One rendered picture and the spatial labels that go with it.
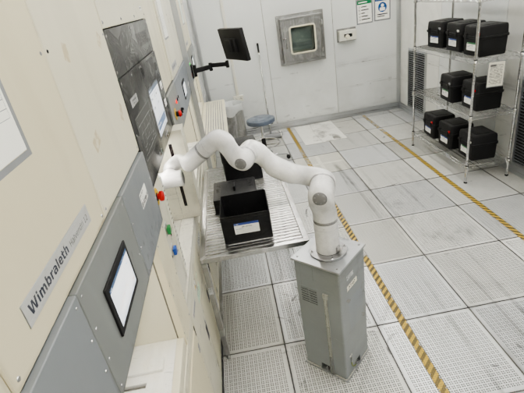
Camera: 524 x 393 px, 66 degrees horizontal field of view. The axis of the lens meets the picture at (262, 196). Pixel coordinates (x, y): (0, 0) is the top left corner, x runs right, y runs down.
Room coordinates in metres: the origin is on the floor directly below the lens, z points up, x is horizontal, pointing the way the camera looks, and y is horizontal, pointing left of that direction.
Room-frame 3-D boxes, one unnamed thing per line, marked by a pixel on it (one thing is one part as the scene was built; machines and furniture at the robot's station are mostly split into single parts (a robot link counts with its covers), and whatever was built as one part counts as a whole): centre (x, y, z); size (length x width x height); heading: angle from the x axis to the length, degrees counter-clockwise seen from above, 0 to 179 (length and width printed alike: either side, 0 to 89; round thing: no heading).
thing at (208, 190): (2.47, 0.11, 0.38); 1.30 x 0.60 x 0.76; 2
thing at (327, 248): (1.71, -0.29, 0.85); 0.19 x 0.19 x 0.18
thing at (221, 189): (2.44, 0.17, 0.83); 0.29 x 0.29 x 0.13; 1
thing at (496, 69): (3.51, -2.21, 1.05); 0.17 x 0.03 x 0.26; 92
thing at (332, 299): (1.71, -0.29, 0.38); 0.28 x 0.28 x 0.76; 47
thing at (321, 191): (1.68, -0.28, 1.07); 0.19 x 0.12 x 0.24; 163
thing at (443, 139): (4.09, -2.19, 0.31); 0.30 x 0.28 x 0.26; 2
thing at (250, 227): (2.06, 0.11, 0.85); 0.28 x 0.28 x 0.17; 0
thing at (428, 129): (4.47, -2.18, 0.31); 0.30 x 0.28 x 0.26; 0
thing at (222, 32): (3.77, 0.17, 1.57); 0.53 x 0.40 x 0.36; 92
